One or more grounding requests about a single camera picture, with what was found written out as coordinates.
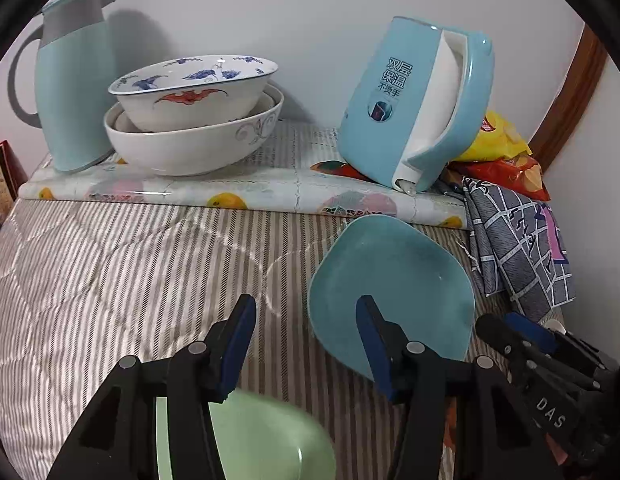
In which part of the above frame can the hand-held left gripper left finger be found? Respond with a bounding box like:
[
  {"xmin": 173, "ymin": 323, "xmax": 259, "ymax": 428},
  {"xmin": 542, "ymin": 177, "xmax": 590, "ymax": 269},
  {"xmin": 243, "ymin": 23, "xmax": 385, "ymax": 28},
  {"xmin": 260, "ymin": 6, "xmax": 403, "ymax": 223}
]
[{"xmin": 44, "ymin": 294, "xmax": 258, "ymax": 480}]

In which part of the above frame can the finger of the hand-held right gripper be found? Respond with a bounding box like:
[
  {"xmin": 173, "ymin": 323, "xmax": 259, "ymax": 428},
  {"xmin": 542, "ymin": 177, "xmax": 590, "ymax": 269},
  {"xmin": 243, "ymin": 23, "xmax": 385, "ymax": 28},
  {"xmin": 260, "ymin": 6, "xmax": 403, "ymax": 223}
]
[
  {"xmin": 475, "ymin": 314, "xmax": 598, "ymax": 396},
  {"xmin": 505, "ymin": 311, "xmax": 616, "ymax": 376}
]

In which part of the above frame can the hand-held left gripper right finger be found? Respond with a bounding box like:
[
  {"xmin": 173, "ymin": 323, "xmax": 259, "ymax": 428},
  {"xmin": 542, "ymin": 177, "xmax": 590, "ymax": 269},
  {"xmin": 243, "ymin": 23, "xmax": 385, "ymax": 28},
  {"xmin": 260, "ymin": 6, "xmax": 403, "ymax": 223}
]
[{"xmin": 355, "ymin": 295, "xmax": 566, "ymax": 480}]

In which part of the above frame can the teal square plate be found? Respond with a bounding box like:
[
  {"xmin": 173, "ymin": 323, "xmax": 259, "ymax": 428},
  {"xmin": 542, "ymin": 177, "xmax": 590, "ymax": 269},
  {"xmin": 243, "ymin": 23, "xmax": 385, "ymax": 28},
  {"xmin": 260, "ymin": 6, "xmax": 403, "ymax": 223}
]
[{"xmin": 308, "ymin": 215, "xmax": 476, "ymax": 378}]

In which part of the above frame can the light green square plate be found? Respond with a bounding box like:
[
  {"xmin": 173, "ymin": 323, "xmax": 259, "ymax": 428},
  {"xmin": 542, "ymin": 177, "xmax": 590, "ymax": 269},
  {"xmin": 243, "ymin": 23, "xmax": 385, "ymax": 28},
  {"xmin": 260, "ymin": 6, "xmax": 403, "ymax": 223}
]
[{"xmin": 154, "ymin": 390, "xmax": 337, "ymax": 480}]

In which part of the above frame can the grey checked cloth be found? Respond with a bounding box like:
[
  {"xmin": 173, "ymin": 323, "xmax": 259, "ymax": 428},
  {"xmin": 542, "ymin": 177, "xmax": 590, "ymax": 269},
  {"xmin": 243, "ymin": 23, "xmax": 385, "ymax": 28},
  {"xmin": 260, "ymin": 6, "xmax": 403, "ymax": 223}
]
[{"xmin": 437, "ymin": 170, "xmax": 577, "ymax": 325}]

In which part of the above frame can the striped quilted blanket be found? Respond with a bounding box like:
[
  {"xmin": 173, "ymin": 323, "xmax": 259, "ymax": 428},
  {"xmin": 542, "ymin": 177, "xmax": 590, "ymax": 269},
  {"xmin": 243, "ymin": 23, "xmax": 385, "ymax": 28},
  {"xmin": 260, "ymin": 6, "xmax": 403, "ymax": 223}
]
[{"xmin": 0, "ymin": 197, "xmax": 566, "ymax": 480}]

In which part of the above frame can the red snack bag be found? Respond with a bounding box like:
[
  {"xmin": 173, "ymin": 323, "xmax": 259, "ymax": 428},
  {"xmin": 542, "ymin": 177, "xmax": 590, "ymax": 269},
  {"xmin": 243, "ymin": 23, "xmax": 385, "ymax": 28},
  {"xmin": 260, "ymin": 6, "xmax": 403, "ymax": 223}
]
[{"xmin": 452, "ymin": 152, "xmax": 550, "ymax": 202}]

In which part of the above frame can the rolled fruit-print mat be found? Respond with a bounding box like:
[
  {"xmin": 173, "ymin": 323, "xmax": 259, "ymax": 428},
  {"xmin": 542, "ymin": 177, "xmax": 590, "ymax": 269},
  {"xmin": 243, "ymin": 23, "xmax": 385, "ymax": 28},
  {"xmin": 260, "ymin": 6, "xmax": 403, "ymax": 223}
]
[{"xmin": 18, "ymin": 122, "xmax": 471, "ymax": 228}]

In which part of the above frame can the yellow snack bag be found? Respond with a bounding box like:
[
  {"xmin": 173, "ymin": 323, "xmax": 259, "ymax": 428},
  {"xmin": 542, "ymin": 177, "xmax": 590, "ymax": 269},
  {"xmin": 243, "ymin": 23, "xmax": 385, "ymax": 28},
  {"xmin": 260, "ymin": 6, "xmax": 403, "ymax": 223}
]
[{"xmin": 455, "ymin": 110, "xmax": 533, "ymax": 163}]

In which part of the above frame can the large white swirl-print bowl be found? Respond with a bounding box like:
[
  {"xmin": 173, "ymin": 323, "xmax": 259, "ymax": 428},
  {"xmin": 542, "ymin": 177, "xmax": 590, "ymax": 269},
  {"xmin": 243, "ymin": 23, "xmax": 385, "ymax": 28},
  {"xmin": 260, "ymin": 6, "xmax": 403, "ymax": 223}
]
[{"xmin": 104, "ymin": 84, "xmax": 285, "ymax": 177}]

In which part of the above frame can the light blue electric kettle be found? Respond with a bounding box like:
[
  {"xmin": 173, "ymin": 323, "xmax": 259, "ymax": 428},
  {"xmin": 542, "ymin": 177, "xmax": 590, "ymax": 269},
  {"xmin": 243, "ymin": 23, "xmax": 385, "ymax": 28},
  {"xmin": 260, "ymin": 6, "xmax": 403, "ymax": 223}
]
[{"xmin": 336, "ymin": 16, "xmax": 495, "ymax": 196}]

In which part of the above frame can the blue and red patterned bowl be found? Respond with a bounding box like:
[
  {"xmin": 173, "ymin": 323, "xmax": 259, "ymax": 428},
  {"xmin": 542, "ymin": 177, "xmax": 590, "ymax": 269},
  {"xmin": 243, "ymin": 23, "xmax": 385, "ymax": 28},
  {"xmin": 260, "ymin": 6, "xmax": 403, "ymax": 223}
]
[{"xmin": 108, "ymin": 55, "xmax": 279, "ymax": 133}]

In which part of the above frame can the brown patterned book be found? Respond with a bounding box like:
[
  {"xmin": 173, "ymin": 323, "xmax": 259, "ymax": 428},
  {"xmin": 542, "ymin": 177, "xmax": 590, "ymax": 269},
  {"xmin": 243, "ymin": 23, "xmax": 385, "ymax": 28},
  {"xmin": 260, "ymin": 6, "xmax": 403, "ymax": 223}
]
[{"xmin": 0, "ymin": 140, "xmax": 29, "ymax": 256}]

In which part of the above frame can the light blue thermos jug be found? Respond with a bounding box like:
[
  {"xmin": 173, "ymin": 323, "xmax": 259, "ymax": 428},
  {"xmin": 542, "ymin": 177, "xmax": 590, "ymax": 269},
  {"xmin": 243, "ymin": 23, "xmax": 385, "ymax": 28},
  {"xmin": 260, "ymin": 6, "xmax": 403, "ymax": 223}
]
[{"xmin": 8, "ymin": 0, "xmax": 118, "ymax": 175}]

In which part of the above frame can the brown wooden door frame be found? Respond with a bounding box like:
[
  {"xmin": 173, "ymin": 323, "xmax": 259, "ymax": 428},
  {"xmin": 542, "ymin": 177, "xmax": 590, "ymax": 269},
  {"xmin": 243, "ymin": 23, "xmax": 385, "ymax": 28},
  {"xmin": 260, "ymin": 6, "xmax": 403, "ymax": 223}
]
[{"xmin": 530, "ymin": 24, "xmax": 611, "ymax": 171}]

